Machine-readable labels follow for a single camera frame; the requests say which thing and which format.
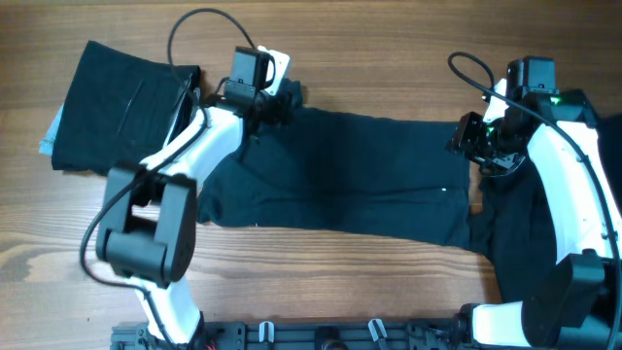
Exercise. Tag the folded dark green garment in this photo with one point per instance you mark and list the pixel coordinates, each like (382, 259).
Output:
(119, 107)

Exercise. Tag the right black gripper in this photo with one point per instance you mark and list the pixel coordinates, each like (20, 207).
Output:
(468, 137)

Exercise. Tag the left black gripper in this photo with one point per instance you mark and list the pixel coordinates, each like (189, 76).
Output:
(281, 106)

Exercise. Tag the white folded cloth underneath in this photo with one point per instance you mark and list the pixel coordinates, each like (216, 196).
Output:
(46, 144)

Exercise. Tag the pile of dark clothes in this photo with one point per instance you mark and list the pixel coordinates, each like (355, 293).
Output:
(515, 232)

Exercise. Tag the dark green t-shirt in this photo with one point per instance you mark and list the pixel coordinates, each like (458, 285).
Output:
(345, 172)

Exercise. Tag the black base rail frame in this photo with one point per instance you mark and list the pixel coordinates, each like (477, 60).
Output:
(419, 334)

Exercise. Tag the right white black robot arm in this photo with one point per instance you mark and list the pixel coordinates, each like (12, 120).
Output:
(529, 119)

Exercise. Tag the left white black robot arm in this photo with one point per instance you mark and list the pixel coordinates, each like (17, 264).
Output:
(146, 229)

